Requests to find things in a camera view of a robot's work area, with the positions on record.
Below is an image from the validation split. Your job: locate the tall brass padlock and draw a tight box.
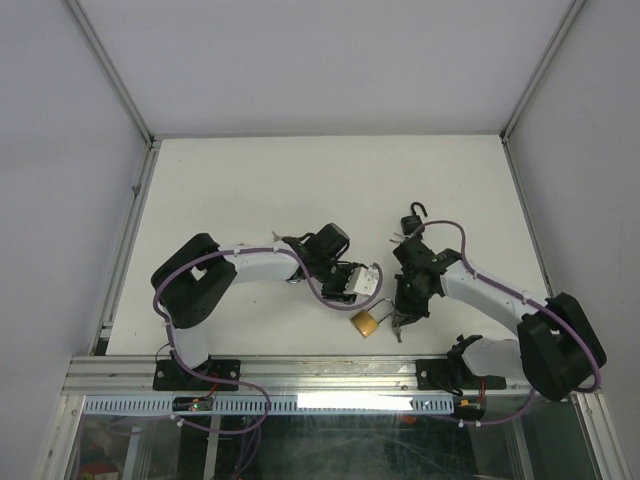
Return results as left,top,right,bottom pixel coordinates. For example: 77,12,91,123
350,298,395,338

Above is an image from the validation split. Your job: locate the black headed key set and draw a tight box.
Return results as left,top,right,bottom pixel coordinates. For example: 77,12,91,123
389,232,409,245

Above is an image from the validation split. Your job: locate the black padlock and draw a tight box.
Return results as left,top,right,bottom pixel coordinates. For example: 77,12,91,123
400,201,428,236

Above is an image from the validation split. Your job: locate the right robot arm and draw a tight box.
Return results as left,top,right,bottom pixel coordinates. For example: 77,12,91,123
393,237,607,401

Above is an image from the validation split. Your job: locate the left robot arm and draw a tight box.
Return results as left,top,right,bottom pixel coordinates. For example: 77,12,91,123
151,223,366,389

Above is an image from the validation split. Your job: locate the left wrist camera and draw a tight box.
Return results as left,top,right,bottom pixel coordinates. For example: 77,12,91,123
345,264,381,297

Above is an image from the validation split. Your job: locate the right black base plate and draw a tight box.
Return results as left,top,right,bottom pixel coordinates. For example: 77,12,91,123
415,358,507,395

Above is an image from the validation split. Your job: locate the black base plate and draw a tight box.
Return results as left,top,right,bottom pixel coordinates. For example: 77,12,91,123
152,357,241,393
415,358,507,395

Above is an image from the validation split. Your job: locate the white slotted cable duct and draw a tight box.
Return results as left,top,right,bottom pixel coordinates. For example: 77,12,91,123
84,393,454,416

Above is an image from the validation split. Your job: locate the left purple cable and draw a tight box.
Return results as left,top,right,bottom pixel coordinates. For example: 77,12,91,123
151,246,386,480

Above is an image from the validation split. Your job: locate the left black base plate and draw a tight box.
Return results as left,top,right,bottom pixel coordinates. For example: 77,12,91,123
152,357,241,393

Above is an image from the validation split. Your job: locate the aluminium mounting rail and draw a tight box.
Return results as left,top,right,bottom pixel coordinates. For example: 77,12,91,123
60,352,600,397

